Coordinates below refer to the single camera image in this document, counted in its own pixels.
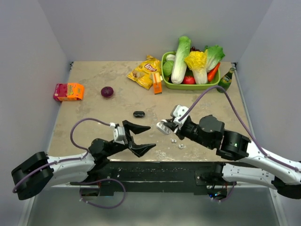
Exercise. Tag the red onion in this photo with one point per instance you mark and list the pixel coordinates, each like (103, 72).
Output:
(107, 92)

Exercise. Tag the round green cabbage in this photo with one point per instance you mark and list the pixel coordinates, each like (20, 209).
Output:
(168, 68)

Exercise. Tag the green white napa cabbage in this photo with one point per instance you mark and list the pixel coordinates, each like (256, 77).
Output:
(179, 67)

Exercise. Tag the white cauliflower piece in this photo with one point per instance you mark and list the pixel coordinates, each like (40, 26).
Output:
(170, 57)

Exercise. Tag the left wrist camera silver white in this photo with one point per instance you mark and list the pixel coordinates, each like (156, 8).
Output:
(118, 133)

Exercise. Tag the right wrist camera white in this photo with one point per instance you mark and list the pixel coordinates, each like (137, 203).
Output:
(179, 114)

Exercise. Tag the white earbud charging case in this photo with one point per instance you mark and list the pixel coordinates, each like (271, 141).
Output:
(162, 128)

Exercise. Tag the orange carrot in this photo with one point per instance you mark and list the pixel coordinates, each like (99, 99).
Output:
(212, 73)

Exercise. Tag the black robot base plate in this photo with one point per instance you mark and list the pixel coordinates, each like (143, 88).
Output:
(158, 177)

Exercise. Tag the dark grapes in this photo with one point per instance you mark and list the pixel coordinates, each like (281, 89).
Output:
(194, 49)

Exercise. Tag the orange small carton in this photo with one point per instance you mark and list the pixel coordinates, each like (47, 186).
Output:
(157, 83)

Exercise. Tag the green glass bottle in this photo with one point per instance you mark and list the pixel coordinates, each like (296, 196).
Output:
(226, 80)

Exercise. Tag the yellow Lays chips bag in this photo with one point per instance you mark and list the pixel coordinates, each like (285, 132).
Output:
(142, 74)

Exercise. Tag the green leaf lettuce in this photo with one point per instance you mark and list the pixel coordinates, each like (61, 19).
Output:
(214, 55)

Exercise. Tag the pink orange snack box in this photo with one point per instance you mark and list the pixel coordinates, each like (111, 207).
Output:
(68, 92)

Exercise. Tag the black earbud charging case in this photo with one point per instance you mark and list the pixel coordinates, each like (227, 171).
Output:
(139, 114)

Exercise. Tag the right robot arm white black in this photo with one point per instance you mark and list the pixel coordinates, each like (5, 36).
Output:
(266, 168)

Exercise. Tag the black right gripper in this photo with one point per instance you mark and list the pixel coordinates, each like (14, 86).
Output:
(179, 130)

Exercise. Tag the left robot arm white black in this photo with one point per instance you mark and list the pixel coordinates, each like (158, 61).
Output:
(40, 170)

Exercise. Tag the red tomato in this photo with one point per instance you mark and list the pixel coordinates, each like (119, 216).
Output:
(188, 80)

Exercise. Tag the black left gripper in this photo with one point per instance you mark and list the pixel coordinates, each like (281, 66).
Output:
(139, 149)

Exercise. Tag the green plastic basket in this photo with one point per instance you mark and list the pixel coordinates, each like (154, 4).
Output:
(170, 85)

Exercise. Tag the yellow napa cabbage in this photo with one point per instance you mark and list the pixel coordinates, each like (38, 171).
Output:
(196, 62)

